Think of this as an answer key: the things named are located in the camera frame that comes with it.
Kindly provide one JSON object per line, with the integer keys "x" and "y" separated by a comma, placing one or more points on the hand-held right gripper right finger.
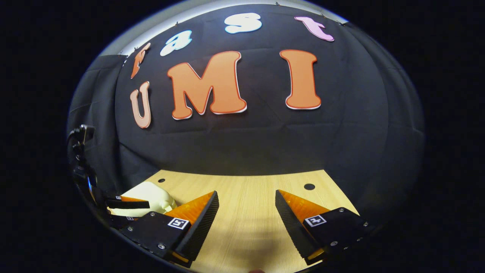
{"x": 293, "y": 223}

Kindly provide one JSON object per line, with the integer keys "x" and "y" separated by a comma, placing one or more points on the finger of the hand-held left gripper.
{"x": 130, "y": 204}
{"x": 127, "y": 220}

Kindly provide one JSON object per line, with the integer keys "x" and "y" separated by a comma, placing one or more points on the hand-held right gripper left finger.
{"x": 201, "y": 223}

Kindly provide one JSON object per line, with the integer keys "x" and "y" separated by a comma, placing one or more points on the pale yellow suitcase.
{"x": 151, "y": 195}

